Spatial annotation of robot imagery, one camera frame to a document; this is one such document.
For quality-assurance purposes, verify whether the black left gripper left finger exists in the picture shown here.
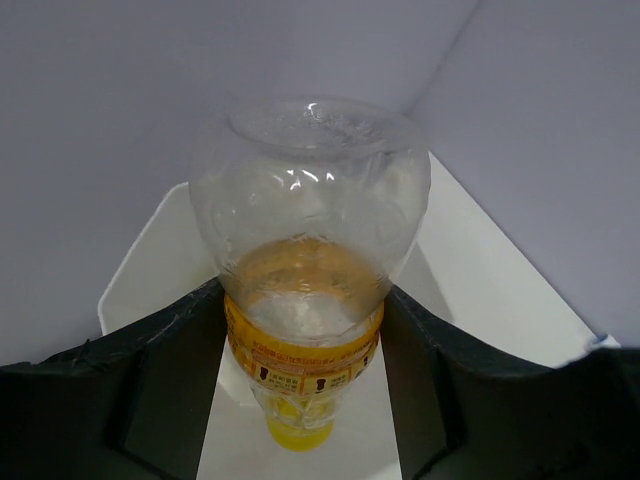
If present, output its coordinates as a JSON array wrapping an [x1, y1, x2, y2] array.
[[1, 279, 226, 479]]

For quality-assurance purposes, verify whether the clear bottle yellow cap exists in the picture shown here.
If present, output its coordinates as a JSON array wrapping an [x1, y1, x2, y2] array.
[[189, 96, 431, 452]]

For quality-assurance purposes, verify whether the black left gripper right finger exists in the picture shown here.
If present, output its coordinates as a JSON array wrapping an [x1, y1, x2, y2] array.
[[381, 288, 639, 479]]

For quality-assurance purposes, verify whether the translucent white bin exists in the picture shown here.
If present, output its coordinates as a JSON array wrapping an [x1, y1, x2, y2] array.
[[97, 160, 616, 479]]

